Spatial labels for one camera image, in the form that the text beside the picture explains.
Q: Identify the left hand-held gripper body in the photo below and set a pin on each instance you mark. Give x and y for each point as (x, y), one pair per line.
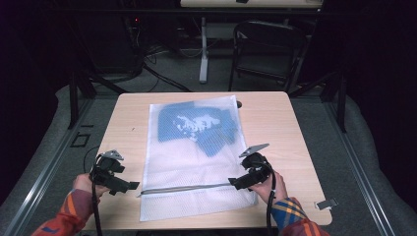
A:
(108, 170)

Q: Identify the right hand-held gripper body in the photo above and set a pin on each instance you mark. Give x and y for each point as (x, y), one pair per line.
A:
(255, 167)

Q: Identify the white mesh laundry bag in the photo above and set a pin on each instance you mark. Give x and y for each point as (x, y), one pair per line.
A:
(183, 164)

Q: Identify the person's right hand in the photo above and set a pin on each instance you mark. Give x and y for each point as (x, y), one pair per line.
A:
(267, 190)

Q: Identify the person's left hand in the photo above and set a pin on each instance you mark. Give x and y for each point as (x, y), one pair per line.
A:
(83, 185)

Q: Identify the blue garment with white print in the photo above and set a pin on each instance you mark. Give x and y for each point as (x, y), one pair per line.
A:
(209, 131)

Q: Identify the small black knob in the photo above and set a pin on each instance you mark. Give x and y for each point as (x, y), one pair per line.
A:
(239, 104)

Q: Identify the small grey tag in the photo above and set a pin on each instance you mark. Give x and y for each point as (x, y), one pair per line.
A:
(326, 204)

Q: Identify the black metal stand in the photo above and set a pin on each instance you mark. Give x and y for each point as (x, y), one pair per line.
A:
(73, 98)
(342, 105)

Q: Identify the white desk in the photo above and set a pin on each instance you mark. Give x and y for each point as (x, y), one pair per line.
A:
(204, 49)

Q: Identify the black folding chair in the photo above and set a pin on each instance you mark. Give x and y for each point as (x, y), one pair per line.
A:
(268, 36)

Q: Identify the metal floor rail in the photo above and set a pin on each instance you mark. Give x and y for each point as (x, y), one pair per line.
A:
(357, 170)
(42, 183)

